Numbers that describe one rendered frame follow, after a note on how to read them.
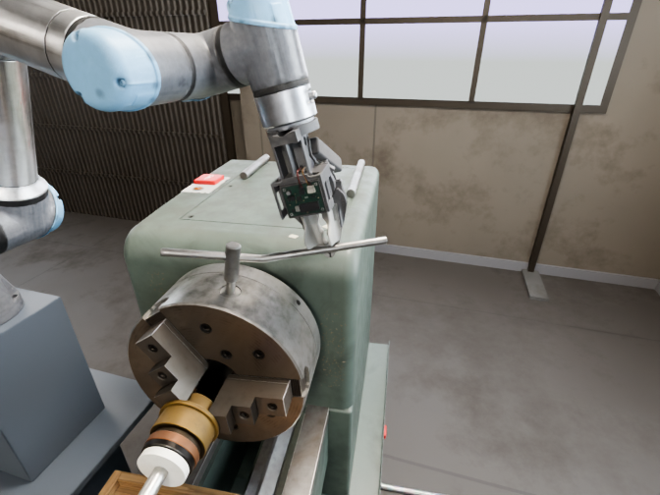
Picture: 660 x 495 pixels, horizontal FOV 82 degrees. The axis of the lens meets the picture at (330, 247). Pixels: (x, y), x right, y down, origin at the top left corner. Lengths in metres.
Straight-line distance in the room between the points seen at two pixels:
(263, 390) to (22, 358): 0.54
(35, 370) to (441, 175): 2.67
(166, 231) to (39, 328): 0.34
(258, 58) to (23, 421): 0.86
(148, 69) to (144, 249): 0.45
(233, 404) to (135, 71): 0.45
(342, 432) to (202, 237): 0.54
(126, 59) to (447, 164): 2.74
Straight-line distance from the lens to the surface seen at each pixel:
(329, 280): 0.69
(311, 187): 0.50
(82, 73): 0.46
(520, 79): 2.94
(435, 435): 2.00
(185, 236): 0.79
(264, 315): 0.60
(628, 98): 3.13
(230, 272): 0.59
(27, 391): 1.03
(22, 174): 0.94
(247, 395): 0.63
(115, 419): 1.17
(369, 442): 1.27
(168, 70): 0.47
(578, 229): 3.32
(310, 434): 0.88
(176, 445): 0.60
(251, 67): 0.51
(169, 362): 0.63
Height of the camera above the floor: 1.57
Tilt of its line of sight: 28 degrees down
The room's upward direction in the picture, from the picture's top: straight up
